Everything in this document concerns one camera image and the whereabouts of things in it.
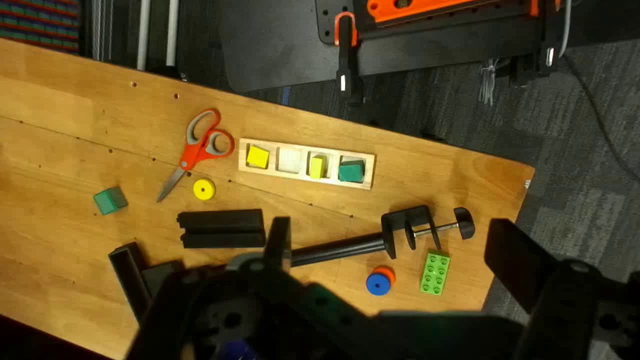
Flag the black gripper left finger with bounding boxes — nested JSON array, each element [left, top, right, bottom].
[[108, 241, 156, 322]]

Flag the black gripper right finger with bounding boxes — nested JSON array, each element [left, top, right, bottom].
[[482, 217, 555, 312]]

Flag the orange round disc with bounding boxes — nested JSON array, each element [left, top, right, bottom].
[[370, 265, 398, 286]]

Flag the blue round disc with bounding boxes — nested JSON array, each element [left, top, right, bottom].
[[363, 269, 393, 298]]

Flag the green cube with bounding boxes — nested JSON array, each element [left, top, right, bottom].
[[92, 187, 129, 217]]

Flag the green toy brick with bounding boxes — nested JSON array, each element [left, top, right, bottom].
[[417, 251, 454, 298]]

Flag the black rectangular block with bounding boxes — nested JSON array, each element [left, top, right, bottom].
[[176, 209, 267, 251]]

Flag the yellow square block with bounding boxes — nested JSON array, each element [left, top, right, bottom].
[[243, 144, 271, 170], [306, 153, 332, 180]]

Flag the black pole with clamp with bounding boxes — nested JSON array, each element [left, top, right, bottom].
[[288, 204, 477, 269]]

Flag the green square block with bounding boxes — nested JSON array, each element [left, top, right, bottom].
[[335, 157, 366, 184]]

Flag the colourful toy block set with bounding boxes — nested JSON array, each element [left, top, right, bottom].
[[236, 137, 378, 193]]

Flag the orange black bar clamp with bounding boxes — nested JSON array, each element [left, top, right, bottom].
[[332, 11, 362, 96]]

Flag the yellow round ring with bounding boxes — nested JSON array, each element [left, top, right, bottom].
[[191, 176, 218, 203]]

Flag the orange grey handled scissors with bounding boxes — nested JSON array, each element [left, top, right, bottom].
[[156, 107, 236, 204]]

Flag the black floor cable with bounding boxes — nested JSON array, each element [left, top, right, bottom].
[[563, 53, 640, 187]]

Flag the white metal frame leg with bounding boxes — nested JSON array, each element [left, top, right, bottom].
[[163, 0, 181, 68], [133, 0, 150, 72]]

